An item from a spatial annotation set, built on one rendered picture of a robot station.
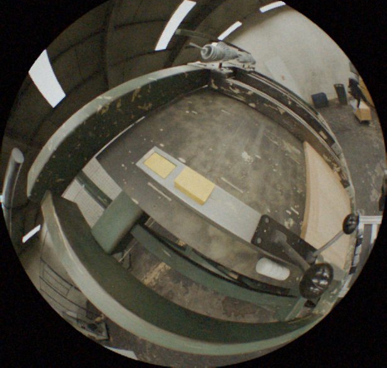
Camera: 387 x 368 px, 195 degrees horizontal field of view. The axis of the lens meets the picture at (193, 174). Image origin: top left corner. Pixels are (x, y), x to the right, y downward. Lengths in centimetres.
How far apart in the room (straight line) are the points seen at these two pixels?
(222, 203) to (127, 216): 19
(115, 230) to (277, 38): 601
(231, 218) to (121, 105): 33
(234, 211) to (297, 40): 590
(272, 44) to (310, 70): 168
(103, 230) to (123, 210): 7
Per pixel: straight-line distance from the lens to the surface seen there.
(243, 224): 18
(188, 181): 15
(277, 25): 604
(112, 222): 28
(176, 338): 24
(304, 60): 580
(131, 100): 34
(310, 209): 36
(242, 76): 99
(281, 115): 55
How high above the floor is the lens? 167
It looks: 21 degrees down
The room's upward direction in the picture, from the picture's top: 41 degrees counter-clockwise
